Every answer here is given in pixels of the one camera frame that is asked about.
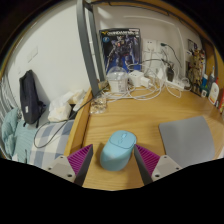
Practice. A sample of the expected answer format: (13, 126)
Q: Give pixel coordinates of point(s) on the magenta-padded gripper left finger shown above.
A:
(61, 166)

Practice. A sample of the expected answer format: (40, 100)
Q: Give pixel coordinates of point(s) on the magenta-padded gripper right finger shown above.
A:
(161, 166)

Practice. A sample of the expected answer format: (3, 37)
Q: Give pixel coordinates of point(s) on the light blue computer mouse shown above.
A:
(116, 153)

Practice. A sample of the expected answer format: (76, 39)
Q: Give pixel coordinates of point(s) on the grey mouse pad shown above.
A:
(186, 140)

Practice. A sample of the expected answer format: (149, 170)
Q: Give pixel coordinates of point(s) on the blue white plaid blanket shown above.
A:
(50, 143)

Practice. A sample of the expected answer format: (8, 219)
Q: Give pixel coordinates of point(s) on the teal ribbed cloth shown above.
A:
(20, 140)

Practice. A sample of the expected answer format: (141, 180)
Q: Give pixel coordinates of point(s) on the white plastic bag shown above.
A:
(61, 106)

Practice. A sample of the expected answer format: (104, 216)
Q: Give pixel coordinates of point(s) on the small clear glass jar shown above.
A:
(98, 105)

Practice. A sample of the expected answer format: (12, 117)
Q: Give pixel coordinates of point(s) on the black backpack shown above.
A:
(30, 100)

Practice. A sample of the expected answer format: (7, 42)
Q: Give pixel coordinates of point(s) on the white power strip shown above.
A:
(176, 84)

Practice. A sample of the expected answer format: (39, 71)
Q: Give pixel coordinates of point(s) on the grey striped curtain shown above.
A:
(5, 96)

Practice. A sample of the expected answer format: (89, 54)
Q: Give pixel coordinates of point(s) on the white pump lotion bottle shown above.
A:
(214, 93)

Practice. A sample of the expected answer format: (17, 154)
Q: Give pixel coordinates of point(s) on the white charger block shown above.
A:
(136, 78)

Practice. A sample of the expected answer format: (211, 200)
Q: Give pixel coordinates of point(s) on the clear domed plastic container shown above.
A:
(117, 80)

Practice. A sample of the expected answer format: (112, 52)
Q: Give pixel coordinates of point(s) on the brown gold figurine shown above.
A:
(196, 70)

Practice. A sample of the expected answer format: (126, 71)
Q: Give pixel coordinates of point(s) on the dark blue spray bottle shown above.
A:
(212, 75)

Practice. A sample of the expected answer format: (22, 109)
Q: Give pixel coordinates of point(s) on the robot model kit box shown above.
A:
(120, 50)

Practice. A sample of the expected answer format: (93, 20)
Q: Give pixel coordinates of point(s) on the colourful picture box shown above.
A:
(193, 45)

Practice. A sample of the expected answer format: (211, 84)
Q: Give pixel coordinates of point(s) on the grey metal shelf frame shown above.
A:
(87, 50)

